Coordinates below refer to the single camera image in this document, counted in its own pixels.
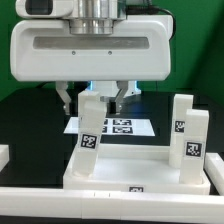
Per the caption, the white left fence block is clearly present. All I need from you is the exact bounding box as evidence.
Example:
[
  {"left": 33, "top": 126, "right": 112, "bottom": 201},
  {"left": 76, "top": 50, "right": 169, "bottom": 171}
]
[{"left": 0, "top": 145, "right": 9, "bottom": 172}]

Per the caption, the white fiducial marker sheet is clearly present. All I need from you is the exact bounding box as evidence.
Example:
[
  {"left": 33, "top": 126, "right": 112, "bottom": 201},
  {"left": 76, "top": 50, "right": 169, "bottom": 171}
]
[{"left": 63, "top": 117, "right": 156, "bottom": 138}]

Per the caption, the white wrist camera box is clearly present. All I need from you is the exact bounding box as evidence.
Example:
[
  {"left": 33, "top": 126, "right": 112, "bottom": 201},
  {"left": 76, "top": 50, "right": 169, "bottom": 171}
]
[{"left": 15, "top": 0, "right": 74, "bottom": 19}]

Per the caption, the grey corrugated wrist cable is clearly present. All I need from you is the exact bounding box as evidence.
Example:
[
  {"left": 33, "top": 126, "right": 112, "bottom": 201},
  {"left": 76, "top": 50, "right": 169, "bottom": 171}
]
[{"left": 124, "top": 0, "right": 176, "bottom": 38}]

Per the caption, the white desk top tray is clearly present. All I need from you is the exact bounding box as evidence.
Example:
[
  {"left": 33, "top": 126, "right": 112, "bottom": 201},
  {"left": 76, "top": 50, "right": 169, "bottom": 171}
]
[{"left": 63, "top": 144, "right": 211, "bottom": 195}]

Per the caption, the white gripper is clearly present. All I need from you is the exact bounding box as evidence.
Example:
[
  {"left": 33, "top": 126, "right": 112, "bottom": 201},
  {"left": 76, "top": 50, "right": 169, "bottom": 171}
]
[{"left": 10, "top": 15, "right": 174, "bottom": 115}]

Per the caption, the white right fence bar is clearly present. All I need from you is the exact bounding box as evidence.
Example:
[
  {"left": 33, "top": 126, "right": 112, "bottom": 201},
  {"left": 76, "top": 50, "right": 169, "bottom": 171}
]
[{"left": 205, "top": 153, "right": 224, "bottom": 196}]

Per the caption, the white fence bar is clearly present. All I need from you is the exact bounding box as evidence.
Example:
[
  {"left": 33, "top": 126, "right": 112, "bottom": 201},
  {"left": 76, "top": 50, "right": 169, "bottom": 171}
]
[
  {"left": 205, "top": 153, "right": 224, "bottom": 196},
  {"left": 0, "top": 187, "right": 224, "bottom": 224}
]

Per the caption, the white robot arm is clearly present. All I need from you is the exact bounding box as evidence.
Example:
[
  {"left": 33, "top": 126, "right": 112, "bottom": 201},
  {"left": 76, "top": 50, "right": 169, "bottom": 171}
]
[{"left": 10, "top": 0, "right": 176, "bottom": 112}]

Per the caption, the white front fence bar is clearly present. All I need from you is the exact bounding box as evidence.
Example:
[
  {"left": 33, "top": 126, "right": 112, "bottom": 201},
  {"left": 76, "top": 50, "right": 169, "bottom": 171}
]
[{"left": 0, "top": 187, "right": 224, "bottom": 224}]

